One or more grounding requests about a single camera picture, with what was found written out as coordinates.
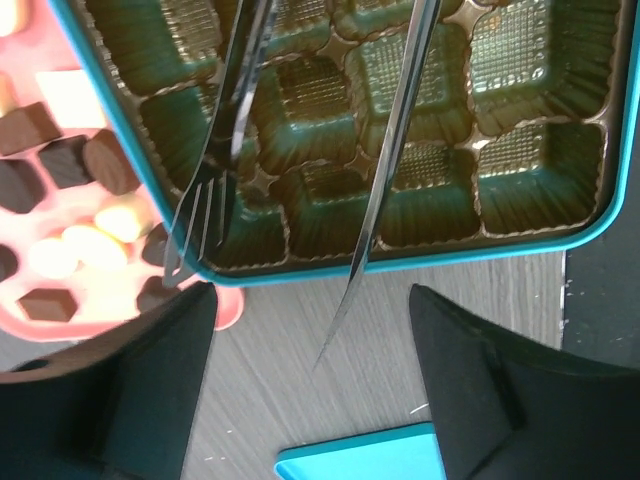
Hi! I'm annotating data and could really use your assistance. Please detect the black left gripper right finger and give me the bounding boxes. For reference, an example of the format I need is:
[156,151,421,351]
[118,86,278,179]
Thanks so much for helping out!
[409,285,639,479]

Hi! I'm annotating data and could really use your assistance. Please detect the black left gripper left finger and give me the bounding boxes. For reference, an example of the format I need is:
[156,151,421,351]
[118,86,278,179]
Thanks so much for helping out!
[1,282,218,479]

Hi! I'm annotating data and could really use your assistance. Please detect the stainless steel tongs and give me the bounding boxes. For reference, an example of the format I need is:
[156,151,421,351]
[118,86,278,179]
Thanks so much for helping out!
[163,1,441,341]

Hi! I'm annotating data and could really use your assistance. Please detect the gold plastic chocolate insert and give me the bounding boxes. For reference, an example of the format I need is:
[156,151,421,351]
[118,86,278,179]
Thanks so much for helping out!
[70,1,636,276]

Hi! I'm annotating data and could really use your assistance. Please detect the blue chocolate tin box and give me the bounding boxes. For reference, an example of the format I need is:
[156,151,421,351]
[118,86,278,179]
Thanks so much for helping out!
[47,0,640,289]

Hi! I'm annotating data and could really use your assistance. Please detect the blue tin lid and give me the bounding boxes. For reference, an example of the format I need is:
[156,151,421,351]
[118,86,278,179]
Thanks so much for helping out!
[274,422,446,479]

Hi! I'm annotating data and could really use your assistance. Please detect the pink tray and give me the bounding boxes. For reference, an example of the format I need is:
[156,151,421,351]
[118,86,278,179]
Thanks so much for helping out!
[0,0,246,344]

